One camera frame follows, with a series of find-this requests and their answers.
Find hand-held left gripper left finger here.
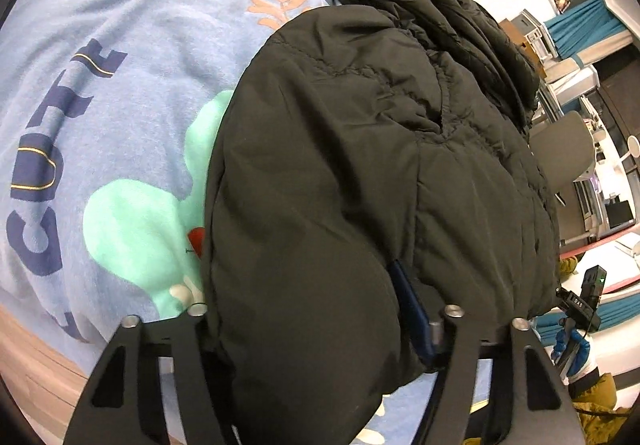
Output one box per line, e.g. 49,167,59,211
65,302,236,445

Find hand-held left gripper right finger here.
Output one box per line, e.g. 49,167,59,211
387,259,583,445

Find black puffer coat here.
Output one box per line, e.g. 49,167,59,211
200,0,563,445

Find person's right hand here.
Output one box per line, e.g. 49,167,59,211
552,327,592,378

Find teal cloth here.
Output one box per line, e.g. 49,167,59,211
595,292,640,333

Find yellow pants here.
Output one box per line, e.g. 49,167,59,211
570,372,633,445

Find white desk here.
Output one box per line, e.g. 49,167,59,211
550,60,640,246

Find grey chair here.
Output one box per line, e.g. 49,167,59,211
527,110,596,246

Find white printer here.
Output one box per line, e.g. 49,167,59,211
512,9,553,58

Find teal curtain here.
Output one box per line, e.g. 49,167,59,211
545,0,631,58

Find blue printed bedspread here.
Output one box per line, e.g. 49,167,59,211
0,0,501,445

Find pink frame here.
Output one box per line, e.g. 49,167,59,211
560,230,640,296

